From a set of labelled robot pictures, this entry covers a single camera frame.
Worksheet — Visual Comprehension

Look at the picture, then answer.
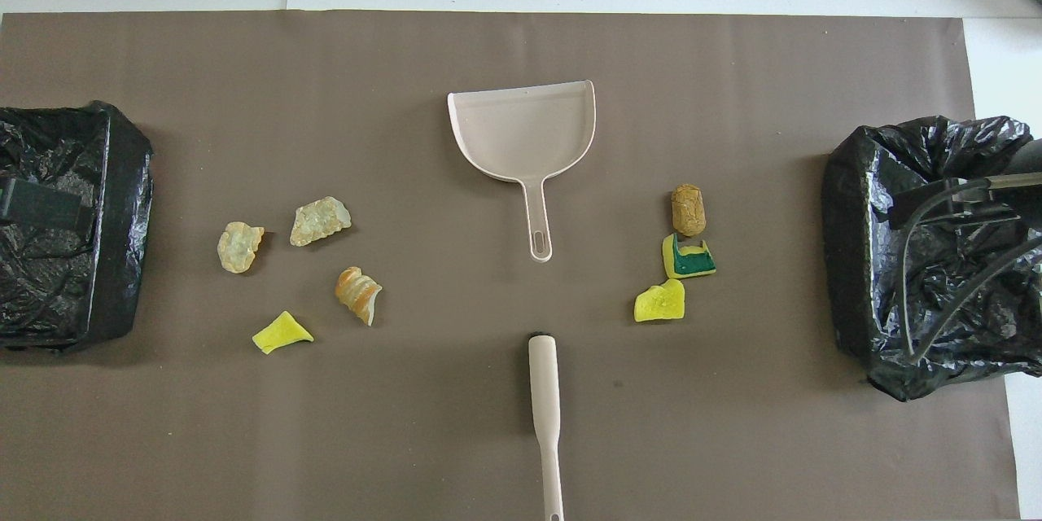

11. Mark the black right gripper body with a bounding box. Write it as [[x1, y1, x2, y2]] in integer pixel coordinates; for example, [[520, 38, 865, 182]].
[[887, 138, 1042, 230]]

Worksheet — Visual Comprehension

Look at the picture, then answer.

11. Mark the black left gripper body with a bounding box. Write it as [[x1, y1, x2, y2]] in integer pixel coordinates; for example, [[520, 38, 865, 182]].
[[0, 177, 95, 230]]

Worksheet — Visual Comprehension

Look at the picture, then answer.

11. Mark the small pale trash lump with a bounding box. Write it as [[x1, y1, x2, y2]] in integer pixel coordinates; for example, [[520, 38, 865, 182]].
[[217, 221, 265, 274]]

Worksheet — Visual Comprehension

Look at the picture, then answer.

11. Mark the thin yellow sponge wedge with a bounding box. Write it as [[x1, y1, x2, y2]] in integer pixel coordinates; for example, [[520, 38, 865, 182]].
[[252, 310, 315, 355]]

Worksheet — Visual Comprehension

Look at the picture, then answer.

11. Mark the large pale trash lump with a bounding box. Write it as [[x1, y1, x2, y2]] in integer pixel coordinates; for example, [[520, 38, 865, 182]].
[[290, 196, 353, 247]]

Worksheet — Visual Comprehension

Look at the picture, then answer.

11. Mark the orange white ridged trash piece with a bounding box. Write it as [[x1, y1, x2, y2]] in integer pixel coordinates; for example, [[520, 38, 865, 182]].
[[335, 266, 383, 327]]

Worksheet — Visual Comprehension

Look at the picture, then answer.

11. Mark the brown cork trash piece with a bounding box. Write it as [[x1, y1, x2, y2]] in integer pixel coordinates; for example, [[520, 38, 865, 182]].
[[672, 183, 707, 238]]

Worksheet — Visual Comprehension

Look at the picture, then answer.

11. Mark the green topped yellow sponge chunk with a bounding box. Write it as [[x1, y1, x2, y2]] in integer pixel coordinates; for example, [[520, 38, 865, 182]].
[[661, 233, 718, 280]]

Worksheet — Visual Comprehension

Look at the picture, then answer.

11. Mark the plain yellow sponge chunk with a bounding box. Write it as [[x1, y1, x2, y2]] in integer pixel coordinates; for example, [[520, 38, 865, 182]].
[[633, 278, 686, 323]]

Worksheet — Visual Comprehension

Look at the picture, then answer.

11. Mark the beige plastic dustpan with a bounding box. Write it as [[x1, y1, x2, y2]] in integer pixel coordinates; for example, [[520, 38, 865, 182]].
[[447, 80, 597, 263]]

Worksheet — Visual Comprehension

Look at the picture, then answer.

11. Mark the beige handled black bristle brush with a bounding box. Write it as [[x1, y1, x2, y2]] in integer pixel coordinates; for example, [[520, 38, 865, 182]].
[[527, 331, 565, 521]]

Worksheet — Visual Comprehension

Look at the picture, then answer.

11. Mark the flat black bag lined bin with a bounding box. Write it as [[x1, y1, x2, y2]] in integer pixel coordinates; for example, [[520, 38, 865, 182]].
[[0, 100, 155, 353]]

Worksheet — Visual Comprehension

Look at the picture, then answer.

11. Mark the crumpled black bag lined bin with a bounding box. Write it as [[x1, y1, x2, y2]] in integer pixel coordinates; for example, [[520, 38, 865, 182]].
[[821, 115, 1042, 402]]

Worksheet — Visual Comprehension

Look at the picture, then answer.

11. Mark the brown paper table mat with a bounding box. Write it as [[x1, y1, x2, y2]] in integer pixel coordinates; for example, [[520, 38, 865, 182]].
[[0, 11, 1022, 521]]

